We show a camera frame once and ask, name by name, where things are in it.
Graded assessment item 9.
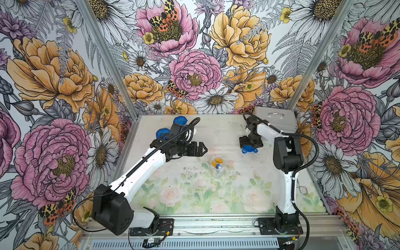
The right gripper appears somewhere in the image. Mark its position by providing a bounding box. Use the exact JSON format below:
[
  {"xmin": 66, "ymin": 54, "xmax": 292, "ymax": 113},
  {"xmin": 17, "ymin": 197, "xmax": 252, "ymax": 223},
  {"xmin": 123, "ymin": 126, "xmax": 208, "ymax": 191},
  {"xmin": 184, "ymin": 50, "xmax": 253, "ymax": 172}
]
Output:
[{"xmin": 239, "ymin": 132, "xmax": 263, "ymax": 149}]

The blue lid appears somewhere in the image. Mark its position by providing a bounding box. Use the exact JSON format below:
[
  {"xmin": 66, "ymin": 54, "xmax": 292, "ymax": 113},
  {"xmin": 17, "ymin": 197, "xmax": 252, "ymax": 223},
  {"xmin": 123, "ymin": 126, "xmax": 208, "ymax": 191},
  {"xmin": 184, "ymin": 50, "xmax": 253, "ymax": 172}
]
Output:
[
  {"xmin": 174, "ymin": 116, "xmax": 188, "ymax": 126},
  {"xmin": 156, "ymin": 128, "xmax": 170, "ymax": 140},
  {"xmin": 242, "ymin": 145, "xmax": 258, "ymax": 154}
]

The clear plastic cup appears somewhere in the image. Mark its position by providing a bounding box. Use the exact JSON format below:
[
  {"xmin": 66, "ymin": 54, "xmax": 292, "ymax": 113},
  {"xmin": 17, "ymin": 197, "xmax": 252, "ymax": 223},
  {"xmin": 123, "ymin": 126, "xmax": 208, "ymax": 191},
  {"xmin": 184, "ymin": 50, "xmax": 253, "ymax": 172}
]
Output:
[{"xmin": 210, "ymin": 156, "xmax": 224, "ymax": 179}]

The white gold tube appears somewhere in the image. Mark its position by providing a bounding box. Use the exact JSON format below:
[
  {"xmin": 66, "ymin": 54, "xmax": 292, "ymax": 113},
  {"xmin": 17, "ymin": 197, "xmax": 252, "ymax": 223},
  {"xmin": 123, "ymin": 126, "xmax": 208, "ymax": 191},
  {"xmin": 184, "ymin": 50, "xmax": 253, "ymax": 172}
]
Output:
[{"xmin": 215, "ymin": 158, "xmax": 223, "ymax": 165}]

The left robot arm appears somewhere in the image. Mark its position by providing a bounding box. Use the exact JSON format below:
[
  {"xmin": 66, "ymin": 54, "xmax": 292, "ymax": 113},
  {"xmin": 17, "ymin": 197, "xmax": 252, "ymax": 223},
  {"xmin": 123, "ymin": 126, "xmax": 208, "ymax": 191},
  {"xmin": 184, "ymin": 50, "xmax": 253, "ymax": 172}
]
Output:
[{"xmin": 92, "ymin": 116, "xmax": 208, "ymax": 235}]

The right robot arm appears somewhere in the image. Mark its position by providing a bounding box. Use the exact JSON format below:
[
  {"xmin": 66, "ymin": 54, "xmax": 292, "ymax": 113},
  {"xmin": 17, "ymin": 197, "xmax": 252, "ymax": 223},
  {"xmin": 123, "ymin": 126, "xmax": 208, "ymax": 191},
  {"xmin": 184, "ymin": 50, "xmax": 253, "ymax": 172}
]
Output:
[{"xmin": 239, "ymin": 113, "xmax": 304, "ymax": 234}]

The silver metal case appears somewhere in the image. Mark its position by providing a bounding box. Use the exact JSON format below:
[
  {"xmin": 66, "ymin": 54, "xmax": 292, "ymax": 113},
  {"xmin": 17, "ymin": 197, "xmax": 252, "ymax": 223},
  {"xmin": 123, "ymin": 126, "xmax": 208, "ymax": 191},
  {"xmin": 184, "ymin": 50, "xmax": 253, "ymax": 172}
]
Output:
[{"xmin": 253, "ymin": 107, "xmax": 298, "ymax": 133}]

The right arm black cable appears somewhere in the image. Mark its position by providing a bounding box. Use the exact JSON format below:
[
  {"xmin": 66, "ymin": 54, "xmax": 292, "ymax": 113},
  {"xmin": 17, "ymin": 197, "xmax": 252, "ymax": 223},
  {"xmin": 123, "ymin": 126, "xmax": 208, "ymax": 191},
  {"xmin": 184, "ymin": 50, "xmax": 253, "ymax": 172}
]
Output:
[{"xmin": 243, "ymin": 112, "xmax": 320, "ymax": 250}]

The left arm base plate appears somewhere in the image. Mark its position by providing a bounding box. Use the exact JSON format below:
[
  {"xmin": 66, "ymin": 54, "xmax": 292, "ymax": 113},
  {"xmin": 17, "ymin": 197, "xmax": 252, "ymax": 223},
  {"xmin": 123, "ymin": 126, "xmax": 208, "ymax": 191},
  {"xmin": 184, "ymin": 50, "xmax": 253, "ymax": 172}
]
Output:
[{"xmin": 129, "ymin": 218, "xmax": 175, "ymax": 236}]

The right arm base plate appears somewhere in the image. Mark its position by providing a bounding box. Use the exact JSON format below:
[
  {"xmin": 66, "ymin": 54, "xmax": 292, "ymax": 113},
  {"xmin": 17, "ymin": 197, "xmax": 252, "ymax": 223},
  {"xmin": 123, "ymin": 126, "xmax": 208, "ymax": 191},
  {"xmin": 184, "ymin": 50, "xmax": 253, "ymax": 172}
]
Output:
[{"xmin": 254, "ymin": 218, "xmax": 303, "ymax": 236}]

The aluminium front rail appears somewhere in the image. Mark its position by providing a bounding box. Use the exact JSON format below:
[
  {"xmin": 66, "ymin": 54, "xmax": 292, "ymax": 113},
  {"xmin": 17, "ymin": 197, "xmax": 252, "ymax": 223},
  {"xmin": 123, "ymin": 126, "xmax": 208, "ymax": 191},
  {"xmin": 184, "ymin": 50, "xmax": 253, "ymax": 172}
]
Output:
[{"xmin": 79, "ymin": 214, "xmax": 355, "ymax": 250}]

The right aluminium frame post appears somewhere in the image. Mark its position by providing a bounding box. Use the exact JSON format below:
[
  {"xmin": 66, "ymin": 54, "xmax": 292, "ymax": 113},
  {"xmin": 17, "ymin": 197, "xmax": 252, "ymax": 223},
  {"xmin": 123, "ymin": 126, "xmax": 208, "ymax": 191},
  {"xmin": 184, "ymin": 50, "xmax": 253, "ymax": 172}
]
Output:
[{"xmin": 286, "ymin": 0, "xmax": 355, "ymax": 110}]

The aluminium frame post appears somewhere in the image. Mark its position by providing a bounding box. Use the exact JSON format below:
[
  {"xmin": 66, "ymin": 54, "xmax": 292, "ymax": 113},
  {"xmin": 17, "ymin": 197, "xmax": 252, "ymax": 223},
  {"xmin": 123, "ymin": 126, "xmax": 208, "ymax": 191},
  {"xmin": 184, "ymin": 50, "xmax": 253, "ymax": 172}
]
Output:
[
  {"xmin": 77, "ymin": 1, "xmax": 139, "ymax": 122},
  {"xmin": 286, "ymin": 0, "xmax": 355, "ymax": 110}
]

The left aluminium frame post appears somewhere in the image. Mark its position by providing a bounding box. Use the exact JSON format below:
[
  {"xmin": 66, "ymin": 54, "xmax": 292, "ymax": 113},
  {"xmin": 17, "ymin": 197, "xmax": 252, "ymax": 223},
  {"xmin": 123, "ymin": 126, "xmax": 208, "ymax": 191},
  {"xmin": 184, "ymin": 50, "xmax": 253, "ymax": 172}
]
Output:
[{"xmin": 77, "ymin": 1, "xmax": 139, "ymax": 122}]

